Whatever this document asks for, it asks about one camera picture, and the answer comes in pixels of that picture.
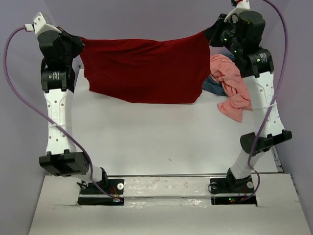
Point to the aluminium table rail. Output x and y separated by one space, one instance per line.
172 175
277 160

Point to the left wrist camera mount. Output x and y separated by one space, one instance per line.
41 24

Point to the aluminium right table rail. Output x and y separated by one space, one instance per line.
277 160

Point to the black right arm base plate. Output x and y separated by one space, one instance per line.
225 193

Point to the pink t shirt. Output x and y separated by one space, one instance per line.
225 73

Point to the red t shirt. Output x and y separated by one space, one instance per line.
148 71

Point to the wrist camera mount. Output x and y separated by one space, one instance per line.
41 24
239 6

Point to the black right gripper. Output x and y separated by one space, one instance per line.
213 33

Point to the aluminium front table rail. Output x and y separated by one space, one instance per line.
172 175

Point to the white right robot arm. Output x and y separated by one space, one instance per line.
258 75

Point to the teal blue t shirt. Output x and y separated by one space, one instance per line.
210 85

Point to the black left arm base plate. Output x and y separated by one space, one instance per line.
111 194

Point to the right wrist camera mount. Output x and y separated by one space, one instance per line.
239 6

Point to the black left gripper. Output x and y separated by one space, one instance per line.
76 40

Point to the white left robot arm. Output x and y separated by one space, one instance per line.
62 157

